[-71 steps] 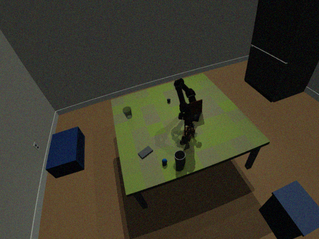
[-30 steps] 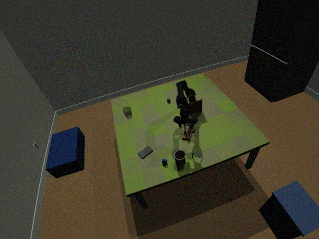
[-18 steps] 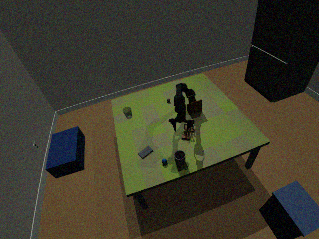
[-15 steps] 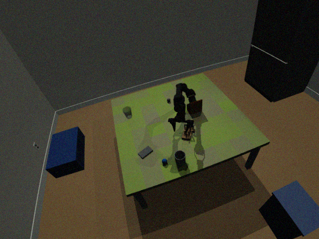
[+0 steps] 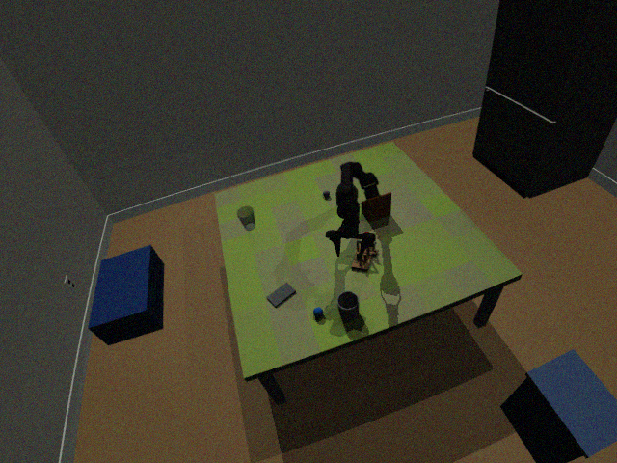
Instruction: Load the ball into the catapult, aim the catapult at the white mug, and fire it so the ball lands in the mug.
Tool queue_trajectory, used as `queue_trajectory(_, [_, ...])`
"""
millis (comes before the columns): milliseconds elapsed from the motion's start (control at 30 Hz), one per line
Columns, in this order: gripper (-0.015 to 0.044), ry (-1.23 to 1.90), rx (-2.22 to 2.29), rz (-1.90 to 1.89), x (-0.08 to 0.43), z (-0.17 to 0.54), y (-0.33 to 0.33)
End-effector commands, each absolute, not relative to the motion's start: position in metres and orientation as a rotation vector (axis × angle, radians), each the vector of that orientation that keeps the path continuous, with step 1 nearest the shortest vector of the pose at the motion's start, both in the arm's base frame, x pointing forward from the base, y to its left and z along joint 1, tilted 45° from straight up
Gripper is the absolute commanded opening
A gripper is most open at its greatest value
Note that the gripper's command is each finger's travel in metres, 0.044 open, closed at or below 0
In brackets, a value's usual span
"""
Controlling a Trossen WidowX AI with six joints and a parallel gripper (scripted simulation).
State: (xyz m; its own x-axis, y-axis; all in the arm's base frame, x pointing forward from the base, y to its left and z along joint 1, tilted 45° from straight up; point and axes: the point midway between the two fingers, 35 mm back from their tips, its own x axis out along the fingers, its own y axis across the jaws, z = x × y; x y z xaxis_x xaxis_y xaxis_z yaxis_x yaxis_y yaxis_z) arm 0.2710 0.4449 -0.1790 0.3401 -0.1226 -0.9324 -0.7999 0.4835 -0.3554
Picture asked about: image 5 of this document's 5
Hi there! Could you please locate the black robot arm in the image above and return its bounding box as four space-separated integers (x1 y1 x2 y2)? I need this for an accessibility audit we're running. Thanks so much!
336 162 380 239

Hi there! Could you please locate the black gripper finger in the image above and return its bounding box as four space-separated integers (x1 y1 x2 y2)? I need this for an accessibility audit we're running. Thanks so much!
360 242 372 259
329 238 341 257

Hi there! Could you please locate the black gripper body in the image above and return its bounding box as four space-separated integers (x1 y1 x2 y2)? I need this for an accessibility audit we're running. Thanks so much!
326 218 376 243

